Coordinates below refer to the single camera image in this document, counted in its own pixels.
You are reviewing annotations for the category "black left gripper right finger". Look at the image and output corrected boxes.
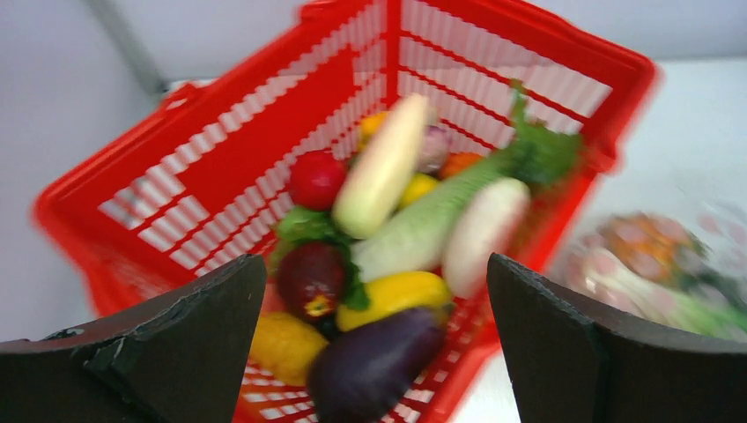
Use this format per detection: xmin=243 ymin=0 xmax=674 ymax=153
xmin=487 ymin=254 xmax=746 ymax=422

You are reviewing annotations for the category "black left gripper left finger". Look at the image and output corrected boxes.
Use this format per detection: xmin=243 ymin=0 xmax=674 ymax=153
xmin=1 ymin=255 xmax=267 ymax=422

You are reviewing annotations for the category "clear zip top bag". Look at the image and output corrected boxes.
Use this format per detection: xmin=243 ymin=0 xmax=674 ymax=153
xmin=550 ymin=202 xmax=746 ymax=341

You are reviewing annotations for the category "red plastic shopping basket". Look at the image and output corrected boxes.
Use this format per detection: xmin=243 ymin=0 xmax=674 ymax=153
xmin=32 ymin=0 xmax=661 ymax=423

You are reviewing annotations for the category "toy pineapple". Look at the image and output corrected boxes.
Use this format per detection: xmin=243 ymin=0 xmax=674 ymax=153
xmin=599 ymin=212 xmax=706 ymax=289

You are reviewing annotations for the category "yellow orange fruit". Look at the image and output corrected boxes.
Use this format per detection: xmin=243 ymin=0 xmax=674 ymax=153
xmin=249 ymin=312 xmax=329 ymax=386

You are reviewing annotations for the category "dark red round fruit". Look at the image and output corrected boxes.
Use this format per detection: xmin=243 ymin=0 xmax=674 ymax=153
xmin=276 ymin=241 xmax=346 ymax=323

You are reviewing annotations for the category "small white radish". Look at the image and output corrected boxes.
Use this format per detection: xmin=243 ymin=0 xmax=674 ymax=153
xmin=441 ymin=178 xmax=530 ymax=299

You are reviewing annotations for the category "purple eggplant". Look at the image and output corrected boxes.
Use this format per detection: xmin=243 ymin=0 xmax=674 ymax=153
xmin=307 ymin=307 xmax=446 ymax=422

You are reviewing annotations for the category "white chinese cabbage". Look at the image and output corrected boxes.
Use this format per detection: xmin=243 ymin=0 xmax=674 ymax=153
xmin=351 ymin=151 xmax=521 ymax=283

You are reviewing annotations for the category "green leaf sprig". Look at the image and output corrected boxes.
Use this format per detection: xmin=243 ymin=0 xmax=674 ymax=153
xmin=507 ymin=79 xmax=583 ymax=187

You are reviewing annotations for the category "red tomato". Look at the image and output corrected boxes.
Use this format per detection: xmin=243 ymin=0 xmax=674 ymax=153
xmin=288 ymin=151 xmax=347 ymax=212

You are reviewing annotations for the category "yellow lemon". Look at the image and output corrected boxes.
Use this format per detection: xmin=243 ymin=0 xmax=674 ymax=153
xmin=398 ymin=173 xmax=440 ymax=210

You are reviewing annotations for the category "orange bell pepper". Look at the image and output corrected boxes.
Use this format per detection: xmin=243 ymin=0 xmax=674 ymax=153
xmin=438 ymin=152 xmax=484 ymax=180

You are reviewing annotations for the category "large white radish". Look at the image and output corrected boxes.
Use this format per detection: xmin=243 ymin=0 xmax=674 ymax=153
xmin=331 ymin=93 xmax=430 ymax=240

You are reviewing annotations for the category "purple onion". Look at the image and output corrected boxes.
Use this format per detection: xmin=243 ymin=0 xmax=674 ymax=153
xmin=417 ymin=125 xmax=451 ymax=174

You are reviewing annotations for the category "yellow bell pepper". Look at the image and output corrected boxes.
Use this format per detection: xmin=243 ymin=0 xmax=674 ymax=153
xmin=358 ymin=111 xmax=388 ymax=150

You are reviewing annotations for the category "aluminium frame rail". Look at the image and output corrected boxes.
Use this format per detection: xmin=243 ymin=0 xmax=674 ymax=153
xmin=83 ymin=0 xmax=169 ymax=100

